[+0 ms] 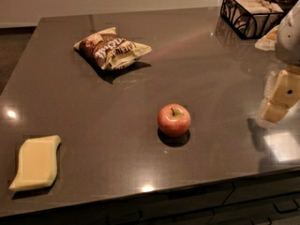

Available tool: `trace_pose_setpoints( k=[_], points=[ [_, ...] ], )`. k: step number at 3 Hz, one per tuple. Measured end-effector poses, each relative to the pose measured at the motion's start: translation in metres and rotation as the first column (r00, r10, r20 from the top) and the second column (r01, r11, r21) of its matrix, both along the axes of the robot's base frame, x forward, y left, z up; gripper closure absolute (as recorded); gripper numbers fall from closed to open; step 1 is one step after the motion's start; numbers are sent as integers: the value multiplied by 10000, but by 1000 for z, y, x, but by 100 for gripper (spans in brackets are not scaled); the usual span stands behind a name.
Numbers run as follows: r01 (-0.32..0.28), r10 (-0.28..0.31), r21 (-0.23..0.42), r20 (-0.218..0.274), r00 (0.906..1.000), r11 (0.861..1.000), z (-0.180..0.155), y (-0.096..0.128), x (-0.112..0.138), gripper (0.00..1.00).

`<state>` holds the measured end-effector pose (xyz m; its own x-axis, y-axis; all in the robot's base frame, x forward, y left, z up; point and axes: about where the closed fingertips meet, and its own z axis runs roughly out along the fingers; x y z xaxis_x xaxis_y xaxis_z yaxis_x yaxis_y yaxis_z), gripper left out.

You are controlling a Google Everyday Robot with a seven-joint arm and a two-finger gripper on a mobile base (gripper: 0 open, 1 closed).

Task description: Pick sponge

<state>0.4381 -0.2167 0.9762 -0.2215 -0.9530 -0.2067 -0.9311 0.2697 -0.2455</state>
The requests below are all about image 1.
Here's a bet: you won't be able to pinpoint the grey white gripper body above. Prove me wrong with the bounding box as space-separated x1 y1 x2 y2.
275 1 300 66

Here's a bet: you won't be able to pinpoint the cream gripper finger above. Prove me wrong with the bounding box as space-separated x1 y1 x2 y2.
259 99 289 123
270 70 300 108

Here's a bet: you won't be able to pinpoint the yellow sponge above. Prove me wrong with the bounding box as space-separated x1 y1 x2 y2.
8 135 61 192

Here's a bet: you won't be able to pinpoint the crumpled white paper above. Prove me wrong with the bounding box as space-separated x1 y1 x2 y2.
255 25 278 52

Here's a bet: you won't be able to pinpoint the white napkin stack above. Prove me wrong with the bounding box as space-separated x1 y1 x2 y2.
229 0 284 38

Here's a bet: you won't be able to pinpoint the dark cabinet drawers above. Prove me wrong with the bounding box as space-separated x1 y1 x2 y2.
0 171 300 225

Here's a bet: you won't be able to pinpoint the red apple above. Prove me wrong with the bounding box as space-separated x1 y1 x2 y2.
157 103 191 138

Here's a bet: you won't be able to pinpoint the brown chip bag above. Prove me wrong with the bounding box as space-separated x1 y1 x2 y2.
73 27 152 70

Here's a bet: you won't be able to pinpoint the black wire basket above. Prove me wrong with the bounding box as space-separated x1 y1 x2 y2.
219 0 288 40

